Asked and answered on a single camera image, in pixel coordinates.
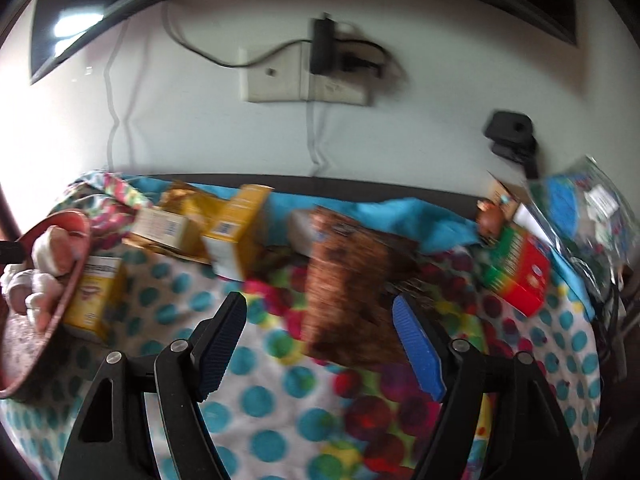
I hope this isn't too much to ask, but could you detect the clear bag of blue masks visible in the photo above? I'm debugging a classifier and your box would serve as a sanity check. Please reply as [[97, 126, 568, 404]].
[[525, 155, 626, 281]]

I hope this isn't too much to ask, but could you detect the yellow smile-print medicine box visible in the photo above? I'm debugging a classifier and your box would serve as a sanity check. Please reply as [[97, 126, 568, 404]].
[[62, 256, 127, 343]]

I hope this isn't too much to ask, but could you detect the black clip mount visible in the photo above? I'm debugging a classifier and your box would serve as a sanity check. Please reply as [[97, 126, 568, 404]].
[[482, 110, 541, 181]]

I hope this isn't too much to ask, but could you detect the brown snack bag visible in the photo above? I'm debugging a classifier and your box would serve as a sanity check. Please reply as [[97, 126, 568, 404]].
[[287, 205, 421, 368]]

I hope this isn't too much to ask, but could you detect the green red medicine box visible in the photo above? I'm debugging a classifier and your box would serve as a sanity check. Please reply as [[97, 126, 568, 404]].
[[480, 225, 553, 317]]

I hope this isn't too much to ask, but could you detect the yellow white carton box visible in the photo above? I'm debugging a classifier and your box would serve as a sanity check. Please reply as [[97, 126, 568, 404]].
[[202, 184, 275, 281]]

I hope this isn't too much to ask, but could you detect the white sock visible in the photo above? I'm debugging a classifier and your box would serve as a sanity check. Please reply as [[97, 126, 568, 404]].
[[31, 226, 76, 277]]

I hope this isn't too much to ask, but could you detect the orange white medicine box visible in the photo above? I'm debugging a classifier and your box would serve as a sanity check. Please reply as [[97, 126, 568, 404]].
[[131, 207, 201, 256]]

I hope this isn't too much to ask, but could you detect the yellow snack bag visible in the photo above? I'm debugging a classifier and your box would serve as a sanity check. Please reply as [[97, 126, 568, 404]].
[[122, 180, 241, 266]]

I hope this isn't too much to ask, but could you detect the polka dot cloth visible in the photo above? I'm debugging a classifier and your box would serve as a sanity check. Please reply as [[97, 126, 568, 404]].
[[0, 170, 606, 480]]

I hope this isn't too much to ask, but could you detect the black power adapter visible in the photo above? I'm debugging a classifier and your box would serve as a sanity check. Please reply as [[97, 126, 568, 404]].
[[310, 12, 386, 78]]

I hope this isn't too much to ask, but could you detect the white wall socket plate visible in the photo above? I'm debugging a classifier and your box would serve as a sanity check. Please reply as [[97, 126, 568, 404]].
[[239, 42, 373, 107]]

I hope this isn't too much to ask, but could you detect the clear plastic glove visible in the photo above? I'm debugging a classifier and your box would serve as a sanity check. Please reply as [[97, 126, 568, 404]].
[[0, 267, 61, 331]]

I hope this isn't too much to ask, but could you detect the black curved cable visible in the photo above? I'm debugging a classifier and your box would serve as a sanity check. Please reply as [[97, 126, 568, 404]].
[[164, 2, 313, 68]]

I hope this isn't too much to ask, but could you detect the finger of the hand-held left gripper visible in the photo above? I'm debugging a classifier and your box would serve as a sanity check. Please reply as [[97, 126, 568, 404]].
[[0, 241, 27, 264]]

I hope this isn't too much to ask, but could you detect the red round metal tray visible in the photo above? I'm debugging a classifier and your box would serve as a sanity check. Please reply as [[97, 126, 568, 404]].
[[0, 210, 93, 401]]

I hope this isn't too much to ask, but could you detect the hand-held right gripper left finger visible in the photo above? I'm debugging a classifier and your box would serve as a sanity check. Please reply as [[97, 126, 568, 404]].
[[57, 292, 248, 480]]

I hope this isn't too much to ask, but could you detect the small brown figurine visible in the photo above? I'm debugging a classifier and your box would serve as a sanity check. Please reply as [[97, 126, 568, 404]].
[[475, 200, 506, 241]]

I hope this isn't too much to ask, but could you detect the blue towel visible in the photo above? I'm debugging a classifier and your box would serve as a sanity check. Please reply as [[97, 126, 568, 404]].
[[122, 175, 596, 321]]

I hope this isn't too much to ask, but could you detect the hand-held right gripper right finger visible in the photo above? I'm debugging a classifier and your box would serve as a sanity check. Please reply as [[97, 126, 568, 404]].
[[391, 294, 583, 480]]

